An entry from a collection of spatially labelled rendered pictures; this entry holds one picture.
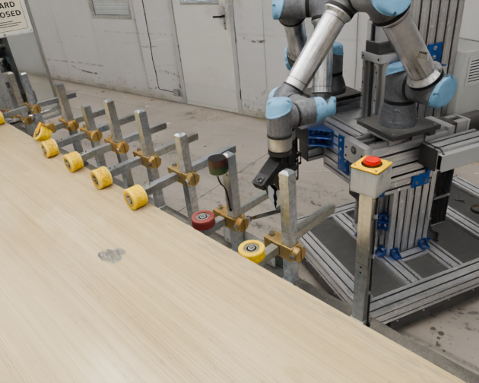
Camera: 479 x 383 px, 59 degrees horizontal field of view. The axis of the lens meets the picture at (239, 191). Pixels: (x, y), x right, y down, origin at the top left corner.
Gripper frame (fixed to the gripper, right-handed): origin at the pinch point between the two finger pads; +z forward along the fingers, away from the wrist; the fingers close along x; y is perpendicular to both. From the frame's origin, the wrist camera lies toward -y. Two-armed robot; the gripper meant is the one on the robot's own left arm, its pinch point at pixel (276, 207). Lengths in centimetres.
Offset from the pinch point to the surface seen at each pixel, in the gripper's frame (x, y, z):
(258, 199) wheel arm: 18.6, 11.8, 8.8
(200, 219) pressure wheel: 20.6, -15.3, 4.7
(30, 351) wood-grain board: 12, -77, 7
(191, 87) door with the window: 334, 243, 66
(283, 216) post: -7.8, -5.9, -2.9
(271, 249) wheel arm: -4.8, -8.9, 9.2
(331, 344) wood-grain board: -41, -32, 5
